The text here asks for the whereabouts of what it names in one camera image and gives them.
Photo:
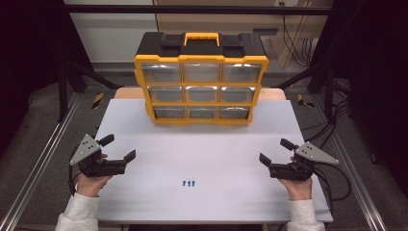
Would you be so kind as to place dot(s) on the yellow black organizer case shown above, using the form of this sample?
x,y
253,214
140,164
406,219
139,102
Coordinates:
x,y
200,48

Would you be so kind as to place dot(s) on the person's right hand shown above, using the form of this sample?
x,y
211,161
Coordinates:
x,y
300,189

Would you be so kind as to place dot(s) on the yellow black tape strip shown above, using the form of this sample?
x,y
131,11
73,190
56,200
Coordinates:
x,y
97,100
301,100

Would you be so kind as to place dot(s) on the black curtain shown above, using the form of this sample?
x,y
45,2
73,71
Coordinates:
x,y
378,80
29,57

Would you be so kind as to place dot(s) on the aluminium rail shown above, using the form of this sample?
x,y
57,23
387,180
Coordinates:
x,y
41,160
352,166

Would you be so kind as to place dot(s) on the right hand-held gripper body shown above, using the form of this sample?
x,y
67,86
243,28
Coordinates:
x,y
312,154

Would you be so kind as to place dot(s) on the set of clear organizer bins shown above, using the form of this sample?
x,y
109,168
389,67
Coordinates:
x,y
201,94

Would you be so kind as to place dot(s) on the clear plastic drawer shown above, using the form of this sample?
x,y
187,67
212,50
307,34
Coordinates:
x,y
161,73

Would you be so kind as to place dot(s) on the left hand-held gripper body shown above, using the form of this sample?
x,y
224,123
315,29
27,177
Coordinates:
x,y
85,150

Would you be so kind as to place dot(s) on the person's left hand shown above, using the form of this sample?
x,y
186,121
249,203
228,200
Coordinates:
x,y
89,186

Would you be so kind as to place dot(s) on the black metal crossbar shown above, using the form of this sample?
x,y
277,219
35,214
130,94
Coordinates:
x,y
192,9

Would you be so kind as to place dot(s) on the black metal stand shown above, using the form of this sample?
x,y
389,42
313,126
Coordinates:
x,y
62,93
328,93

